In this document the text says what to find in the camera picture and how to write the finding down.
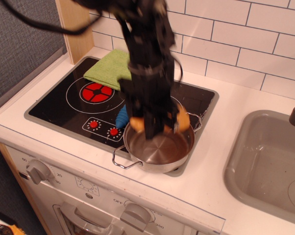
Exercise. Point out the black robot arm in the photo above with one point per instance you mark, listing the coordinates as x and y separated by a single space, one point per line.
149 37

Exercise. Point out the grey oven knob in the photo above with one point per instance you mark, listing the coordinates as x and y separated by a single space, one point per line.
136 216

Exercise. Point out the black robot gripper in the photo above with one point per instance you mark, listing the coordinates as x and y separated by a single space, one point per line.
148 95

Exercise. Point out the grey toy sink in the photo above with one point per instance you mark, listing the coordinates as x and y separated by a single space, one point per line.
260 171

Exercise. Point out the red stove knob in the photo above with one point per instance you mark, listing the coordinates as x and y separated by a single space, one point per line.
93 124
114 132

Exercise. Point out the orange object bottom left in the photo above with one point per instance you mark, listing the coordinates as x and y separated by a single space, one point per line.
15 230

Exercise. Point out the blue handled metal spoon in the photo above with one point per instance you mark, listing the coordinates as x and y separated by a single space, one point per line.
122 118

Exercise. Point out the stainless steel pot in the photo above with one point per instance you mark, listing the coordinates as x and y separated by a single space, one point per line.
163 153

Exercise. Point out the black toy stovetop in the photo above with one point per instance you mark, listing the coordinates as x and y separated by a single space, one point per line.
70 106

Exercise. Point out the grey oven door handle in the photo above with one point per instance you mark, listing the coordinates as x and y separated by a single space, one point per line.
78 224

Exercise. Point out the wooden side post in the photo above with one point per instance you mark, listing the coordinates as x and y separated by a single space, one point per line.
73 16

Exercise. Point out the grey timer knob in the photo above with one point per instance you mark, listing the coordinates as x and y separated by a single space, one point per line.
37 171

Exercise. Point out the white toy oven front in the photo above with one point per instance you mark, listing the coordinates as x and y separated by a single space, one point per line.
91 200

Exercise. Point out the green folded cloth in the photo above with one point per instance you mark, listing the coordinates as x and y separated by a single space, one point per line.
110 69

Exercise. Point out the red left stove knob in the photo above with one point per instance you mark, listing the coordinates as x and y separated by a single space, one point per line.
93 124

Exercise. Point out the orange toy chicken drumstick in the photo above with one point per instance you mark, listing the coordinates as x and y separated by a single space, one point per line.
183 121

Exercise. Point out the red right stove knob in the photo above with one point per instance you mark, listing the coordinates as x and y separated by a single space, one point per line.
114 132

